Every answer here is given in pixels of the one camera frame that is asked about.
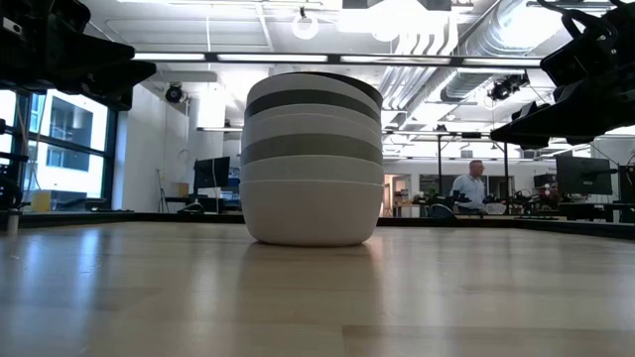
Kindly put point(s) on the silver ventilation duct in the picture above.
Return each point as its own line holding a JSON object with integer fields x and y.
{"x": 471, "y": 54}

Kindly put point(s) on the dark grey bowl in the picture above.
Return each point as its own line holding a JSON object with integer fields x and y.
{"x": 307, "y": 97}

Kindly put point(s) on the small grey cylinder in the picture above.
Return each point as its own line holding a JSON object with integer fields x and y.
{"x": 12, "y": 223}

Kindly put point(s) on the yellow bin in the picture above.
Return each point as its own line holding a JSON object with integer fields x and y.
{"x": 41, "y": 202}

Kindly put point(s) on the ceiling light strip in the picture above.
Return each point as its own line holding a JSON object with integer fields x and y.
{"x": 273, "y": 58}

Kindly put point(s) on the black ceiling camera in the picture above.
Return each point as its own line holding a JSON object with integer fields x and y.
{"x": 174, "y": 93}
{"x": 506, "y": 87}

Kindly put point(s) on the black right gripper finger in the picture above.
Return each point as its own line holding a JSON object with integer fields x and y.
{"x": 546, "y": 131}
{"x": 585, "y": 99}

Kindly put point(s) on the light grey bowl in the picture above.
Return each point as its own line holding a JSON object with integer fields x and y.
{"x": 310, "y": 145}

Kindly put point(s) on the black monitor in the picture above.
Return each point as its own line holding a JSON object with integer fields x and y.
{"x": 583, "y": 176}
{"x": 212, "y": 173}

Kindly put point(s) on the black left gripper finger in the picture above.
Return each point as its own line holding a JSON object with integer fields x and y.
{"x": 114, "y": 77}
{"x": 99, "y": 47}

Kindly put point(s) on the black metal rig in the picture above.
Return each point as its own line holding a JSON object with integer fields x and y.
{"x": 439, "y": 168}

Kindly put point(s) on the black aluminium frame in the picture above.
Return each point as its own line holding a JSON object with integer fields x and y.
{"x": 149, "y": 217}

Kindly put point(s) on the large window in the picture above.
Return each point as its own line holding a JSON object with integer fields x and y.
{"x": 74, "y": 134}

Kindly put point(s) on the person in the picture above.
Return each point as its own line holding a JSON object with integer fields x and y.
{"x": 469, "y": 191}

